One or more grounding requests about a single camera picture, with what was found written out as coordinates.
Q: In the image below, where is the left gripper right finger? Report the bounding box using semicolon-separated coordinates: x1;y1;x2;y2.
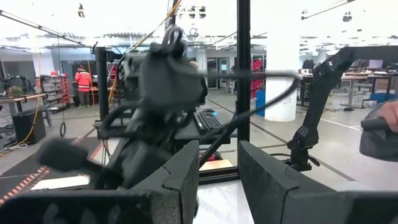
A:
238;140;398;224

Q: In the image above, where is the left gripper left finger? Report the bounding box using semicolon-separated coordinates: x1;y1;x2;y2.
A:
0;139;200;224

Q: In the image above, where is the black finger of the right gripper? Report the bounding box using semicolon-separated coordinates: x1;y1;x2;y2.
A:
37;138;105;175

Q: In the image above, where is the white flat panel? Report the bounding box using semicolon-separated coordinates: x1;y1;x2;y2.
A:
30;175;91;192

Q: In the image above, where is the black box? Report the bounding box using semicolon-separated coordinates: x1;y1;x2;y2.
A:
11;108;47;145

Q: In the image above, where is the black mat striped edge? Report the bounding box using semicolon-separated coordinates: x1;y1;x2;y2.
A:
0;136;103;206

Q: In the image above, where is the shelving with small bins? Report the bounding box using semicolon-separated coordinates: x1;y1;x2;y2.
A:
39;73;72;110

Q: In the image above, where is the wooden table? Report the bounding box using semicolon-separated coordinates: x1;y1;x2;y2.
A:
0;92;49;116

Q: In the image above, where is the person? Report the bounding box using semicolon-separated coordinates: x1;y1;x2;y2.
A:
73;64;93;109

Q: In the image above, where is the wooden panel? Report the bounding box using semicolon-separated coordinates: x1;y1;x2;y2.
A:
198;159;234;172

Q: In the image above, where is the black keyboard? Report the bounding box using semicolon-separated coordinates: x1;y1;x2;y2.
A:
195;109;222;132

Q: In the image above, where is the black keyboard desk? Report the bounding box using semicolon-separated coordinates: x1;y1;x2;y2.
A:
93;110;239;146

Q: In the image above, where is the blue bin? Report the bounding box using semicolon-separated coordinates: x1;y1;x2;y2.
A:
254;89;267;118

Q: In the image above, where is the round white pillar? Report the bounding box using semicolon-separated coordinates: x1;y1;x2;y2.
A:
264;30;300;123

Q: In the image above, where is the person's hand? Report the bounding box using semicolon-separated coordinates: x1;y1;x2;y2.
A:
377;100;398;134

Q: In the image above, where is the red rack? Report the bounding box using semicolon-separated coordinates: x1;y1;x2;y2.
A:
251;58;264;91

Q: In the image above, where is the wooden top workbench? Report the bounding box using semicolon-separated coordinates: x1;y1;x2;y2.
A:
338;72;398;108

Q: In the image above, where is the black frame bottom rail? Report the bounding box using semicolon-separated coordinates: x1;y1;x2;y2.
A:
198;166;241;186

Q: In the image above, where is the short black frame post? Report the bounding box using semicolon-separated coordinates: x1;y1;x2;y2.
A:
95;46;110;121

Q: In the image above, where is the grey leader arm handle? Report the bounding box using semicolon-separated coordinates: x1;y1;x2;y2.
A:
359;104;398;162

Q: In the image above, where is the long black cable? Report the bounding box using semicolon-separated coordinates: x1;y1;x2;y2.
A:
198;70;300;167

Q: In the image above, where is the tall black frame post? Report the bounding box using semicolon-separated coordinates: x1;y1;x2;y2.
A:
236;0;252;144

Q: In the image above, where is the yellow cable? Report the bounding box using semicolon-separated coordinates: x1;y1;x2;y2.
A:
107;0;183;103

